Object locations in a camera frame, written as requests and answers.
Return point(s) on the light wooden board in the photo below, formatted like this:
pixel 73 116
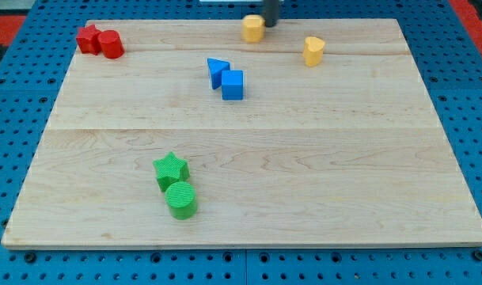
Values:
pixel 346 154

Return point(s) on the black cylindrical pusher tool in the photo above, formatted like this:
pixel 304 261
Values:
pixel 270 12

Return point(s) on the blue triangle block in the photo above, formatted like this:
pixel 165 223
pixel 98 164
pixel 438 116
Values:
pixel 216 67

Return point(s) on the red cylinder block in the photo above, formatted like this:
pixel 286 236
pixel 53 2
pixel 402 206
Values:
pixel 111 44

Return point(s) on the green star block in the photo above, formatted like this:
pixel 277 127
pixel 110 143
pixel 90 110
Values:
pixel 169 170

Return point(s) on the red star block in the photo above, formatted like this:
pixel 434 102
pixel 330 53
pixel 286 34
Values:
pixel 87 39

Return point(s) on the yellow heart block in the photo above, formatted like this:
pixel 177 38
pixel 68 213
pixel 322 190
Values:
pixel 313 50

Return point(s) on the blue cube block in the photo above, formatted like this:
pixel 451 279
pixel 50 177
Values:
pixel 232 85

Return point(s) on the green cylinder block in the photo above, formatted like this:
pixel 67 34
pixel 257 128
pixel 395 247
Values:
pixel 181 200

